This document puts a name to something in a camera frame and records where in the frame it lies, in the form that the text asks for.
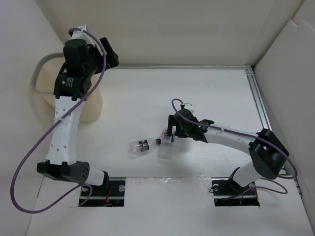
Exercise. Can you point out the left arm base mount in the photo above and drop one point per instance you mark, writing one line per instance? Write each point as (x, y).
(114, 197)

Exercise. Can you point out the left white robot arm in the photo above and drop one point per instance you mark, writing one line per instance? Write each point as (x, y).
(61, 160)

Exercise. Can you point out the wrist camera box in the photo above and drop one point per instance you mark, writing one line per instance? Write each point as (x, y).
(78, 34)
(188, 106)

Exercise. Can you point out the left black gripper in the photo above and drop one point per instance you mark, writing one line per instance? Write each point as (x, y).
(111, 57)

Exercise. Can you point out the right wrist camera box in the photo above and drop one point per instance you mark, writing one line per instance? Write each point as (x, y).
(188, 106)

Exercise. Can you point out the orange blue label clear bottle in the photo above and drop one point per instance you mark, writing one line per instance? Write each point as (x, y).
(166, 146)

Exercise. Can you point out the black cap small bottle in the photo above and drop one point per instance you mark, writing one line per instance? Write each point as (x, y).
(145, 145)

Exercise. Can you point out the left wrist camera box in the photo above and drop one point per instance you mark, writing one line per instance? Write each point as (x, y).
(78, 34)

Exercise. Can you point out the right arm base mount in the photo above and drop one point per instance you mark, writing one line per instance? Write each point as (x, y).
(227, 193)

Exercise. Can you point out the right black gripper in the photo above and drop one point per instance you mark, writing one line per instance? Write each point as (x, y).
(173, 121)

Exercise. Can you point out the aluminium frame rail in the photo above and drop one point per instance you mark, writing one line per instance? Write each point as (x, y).
(172, 77)

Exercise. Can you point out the beige bin with grey rim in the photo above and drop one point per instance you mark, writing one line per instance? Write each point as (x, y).
(43, 81)

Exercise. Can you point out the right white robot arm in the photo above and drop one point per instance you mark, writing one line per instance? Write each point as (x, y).
(267, 154)

